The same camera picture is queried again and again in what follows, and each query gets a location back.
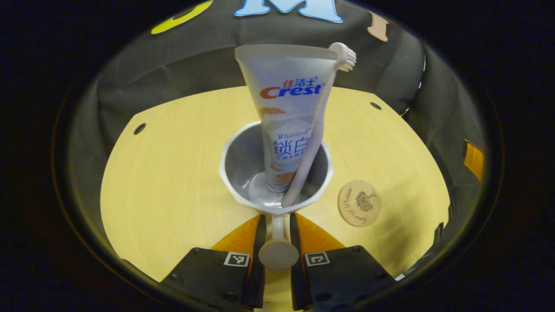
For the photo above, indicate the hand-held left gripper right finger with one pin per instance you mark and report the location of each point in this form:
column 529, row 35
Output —
column 295, row 268

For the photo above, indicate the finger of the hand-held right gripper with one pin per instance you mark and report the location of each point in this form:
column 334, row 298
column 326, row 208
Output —
column 473, row 160

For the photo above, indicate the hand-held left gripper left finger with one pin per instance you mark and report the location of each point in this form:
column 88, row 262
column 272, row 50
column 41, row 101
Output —
column 259, row 260

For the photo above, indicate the round wooden coaster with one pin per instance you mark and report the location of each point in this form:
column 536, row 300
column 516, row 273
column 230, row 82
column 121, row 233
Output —
column 360, row 203

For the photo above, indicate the white cup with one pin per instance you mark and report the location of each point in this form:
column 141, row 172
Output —
column 243, row 151

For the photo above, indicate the white toothbrush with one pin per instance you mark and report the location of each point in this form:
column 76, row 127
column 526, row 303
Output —
column 318, row 125

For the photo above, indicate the white toothpaste tube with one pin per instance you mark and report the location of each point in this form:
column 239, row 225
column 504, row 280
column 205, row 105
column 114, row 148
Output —
column 286, row 69

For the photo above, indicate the light wooden desktop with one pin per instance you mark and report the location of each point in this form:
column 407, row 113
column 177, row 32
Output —
column 164, row 182

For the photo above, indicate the black backdrop cloth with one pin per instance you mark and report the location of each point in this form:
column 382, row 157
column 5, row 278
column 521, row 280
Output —
column 173, row 69

